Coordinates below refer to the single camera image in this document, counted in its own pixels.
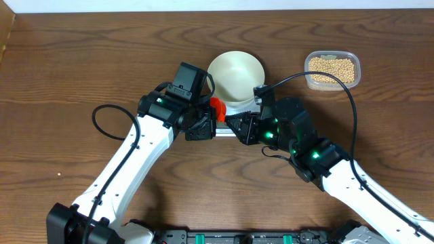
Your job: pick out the cream bowl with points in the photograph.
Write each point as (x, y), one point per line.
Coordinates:
(235, 75)

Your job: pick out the red measuring scoop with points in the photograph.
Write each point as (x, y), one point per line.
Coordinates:
(220, 107)

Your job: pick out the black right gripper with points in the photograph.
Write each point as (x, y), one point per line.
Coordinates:
(249, 123)

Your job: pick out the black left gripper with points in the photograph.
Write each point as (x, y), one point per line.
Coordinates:
(208, 128)

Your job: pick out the soybeans in container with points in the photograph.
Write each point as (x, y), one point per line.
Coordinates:
(342, 69)

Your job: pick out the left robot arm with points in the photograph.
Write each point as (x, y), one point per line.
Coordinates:
(172, 107)

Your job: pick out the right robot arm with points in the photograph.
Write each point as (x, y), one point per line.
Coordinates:
(287, 126)

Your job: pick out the clear plastic container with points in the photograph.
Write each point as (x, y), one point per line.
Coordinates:
(325, 83)

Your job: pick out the white digital kitchen scale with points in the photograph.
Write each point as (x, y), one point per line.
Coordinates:
(222, 130)

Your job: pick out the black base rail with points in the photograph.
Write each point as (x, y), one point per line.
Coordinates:
(251, 236)

